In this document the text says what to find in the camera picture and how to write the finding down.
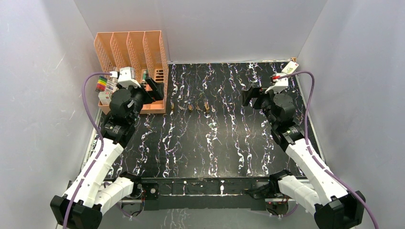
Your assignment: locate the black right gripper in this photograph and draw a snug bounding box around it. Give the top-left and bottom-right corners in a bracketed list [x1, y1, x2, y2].
[241, 85, 283, 128]

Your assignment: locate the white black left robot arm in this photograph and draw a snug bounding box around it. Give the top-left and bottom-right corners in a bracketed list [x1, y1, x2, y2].
[50, 77, 165, 229]

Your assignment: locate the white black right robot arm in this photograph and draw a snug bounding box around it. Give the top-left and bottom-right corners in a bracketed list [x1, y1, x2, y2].
[242, 86, 365, 229]

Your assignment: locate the pink plastic file organizer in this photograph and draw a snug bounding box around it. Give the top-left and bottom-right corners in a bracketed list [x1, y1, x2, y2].
[94, 31, 169, 114]

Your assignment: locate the white green small box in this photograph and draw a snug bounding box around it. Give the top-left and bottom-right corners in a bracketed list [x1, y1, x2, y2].
[281, 61, 299, 76]

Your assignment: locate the small white red box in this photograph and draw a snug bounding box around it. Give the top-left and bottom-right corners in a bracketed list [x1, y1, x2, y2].
[98, 91, 112, 105]

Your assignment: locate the colourful marker pen set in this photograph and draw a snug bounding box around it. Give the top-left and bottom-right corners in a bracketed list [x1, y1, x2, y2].
[95, 75, 116, 92]

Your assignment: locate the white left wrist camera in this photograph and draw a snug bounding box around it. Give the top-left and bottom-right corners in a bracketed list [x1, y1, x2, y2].
[109, 67, 141, 89]

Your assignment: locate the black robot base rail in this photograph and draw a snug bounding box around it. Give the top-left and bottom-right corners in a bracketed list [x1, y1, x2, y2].
[112, 177, 299, 212]

